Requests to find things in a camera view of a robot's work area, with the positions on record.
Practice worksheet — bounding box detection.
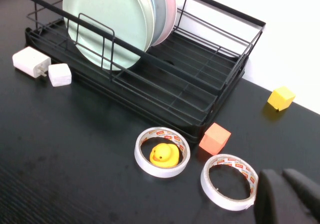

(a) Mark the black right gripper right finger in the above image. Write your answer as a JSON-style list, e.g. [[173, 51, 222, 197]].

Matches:
[[282, 168, 320, 224]]

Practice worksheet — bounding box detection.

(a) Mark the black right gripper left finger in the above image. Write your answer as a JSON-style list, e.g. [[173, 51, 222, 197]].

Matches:
[[253, 168, 317, 224]]

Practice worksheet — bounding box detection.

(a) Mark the mint green plate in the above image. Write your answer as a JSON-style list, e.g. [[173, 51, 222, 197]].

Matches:
[[62, 0, 148, 72]]

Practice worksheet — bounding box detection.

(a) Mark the cream white plate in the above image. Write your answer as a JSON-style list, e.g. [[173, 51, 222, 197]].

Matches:
[[126, 0, 156, 52]]

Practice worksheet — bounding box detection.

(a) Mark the pink plate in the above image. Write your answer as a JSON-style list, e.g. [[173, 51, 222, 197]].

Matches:
[[152, 0, 178, 47]]

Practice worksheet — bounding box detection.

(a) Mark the grey plate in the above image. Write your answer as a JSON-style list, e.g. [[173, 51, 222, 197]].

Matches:
[[149, 0, 168, 46]]

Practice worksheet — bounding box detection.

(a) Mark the white double-sided tape roll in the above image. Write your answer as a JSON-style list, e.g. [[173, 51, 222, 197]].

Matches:
[[134, 126, 191, 179], [200, 153, 260, 212]]

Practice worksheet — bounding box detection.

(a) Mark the orange cube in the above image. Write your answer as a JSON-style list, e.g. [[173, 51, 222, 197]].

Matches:
[[198, 122, 232, 156]]

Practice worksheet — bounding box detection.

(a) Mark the yellow cube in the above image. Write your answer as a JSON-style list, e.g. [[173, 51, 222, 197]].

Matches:
[[266, 85, 297, 112]]

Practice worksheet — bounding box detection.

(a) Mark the black plastic drip tray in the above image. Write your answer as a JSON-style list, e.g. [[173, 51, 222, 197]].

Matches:
[[24, 18, 248, 145]]

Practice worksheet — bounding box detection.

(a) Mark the yellow rubber duck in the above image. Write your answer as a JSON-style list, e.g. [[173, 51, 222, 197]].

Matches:
[[149, 143, 180, 169]]

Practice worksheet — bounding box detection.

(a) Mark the small white foam block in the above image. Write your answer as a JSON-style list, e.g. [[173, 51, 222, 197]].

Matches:
[[47, 63, 73, 88]]

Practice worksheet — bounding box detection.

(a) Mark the white power adapter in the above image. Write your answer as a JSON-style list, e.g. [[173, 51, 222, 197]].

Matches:
[[11, 46, 52, 79]]

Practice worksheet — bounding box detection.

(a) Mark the black wire dish rack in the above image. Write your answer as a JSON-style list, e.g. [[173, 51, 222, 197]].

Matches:
[[20, 0, 266, 145]]

